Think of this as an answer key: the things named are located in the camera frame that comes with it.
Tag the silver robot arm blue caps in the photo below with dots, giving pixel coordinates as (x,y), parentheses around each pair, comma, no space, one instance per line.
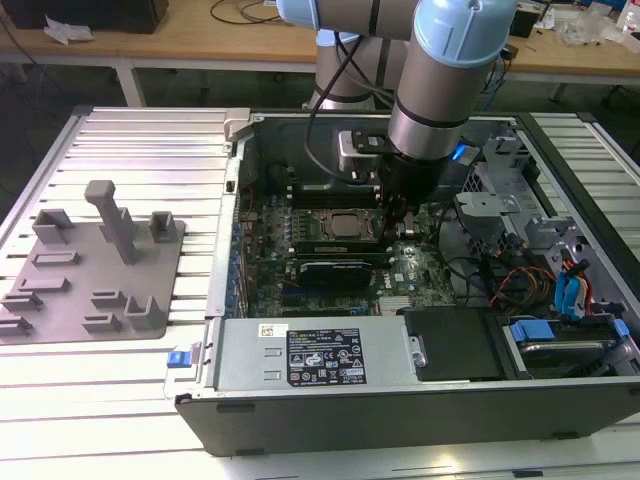
(435,100)

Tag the black RAM slot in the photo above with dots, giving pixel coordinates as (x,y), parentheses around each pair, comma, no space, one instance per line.
(325,191)
(325,202)

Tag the grey metal drive cage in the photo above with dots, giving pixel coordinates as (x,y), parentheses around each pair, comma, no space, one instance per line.
(487,205)

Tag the silver CPU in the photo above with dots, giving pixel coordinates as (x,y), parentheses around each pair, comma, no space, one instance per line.
(345,225)

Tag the green motherboard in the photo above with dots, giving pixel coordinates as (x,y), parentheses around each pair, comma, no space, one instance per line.
(430,265)

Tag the black graphics card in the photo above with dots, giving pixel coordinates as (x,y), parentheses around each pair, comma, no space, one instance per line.
(335,276)

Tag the silver finned heat sink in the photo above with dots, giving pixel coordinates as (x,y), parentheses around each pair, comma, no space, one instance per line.
(395,305)

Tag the black flat bay cover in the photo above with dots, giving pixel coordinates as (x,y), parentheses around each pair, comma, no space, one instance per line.
(450,345)

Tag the black power adapter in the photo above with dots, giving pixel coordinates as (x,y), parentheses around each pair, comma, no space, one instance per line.
(528,24)

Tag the hard disk in blue carrier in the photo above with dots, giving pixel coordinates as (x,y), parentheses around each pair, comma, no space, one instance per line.
(530,330)

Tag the clear plastic bags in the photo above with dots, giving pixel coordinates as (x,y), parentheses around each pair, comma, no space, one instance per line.
(590,34)

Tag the silver power supply black label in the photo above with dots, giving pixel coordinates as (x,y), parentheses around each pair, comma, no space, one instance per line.
(250,350)

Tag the open black PC case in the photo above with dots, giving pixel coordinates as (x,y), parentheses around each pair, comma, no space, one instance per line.
(400,425)

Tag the blue case latch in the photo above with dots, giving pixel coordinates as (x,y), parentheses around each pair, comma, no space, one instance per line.
(176,360)

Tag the grey parts rack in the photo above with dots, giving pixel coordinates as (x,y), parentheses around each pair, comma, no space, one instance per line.
(100,280)

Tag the black box on workbench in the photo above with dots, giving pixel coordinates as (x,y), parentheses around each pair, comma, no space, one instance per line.
(85,15)

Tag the crumpled white paper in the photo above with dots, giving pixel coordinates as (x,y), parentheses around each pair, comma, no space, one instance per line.
(67,30)

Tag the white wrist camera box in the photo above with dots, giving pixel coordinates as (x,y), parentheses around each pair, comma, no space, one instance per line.
(352,156)

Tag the grey case corner bracket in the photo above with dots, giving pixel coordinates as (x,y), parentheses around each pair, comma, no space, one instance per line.
(236,126)

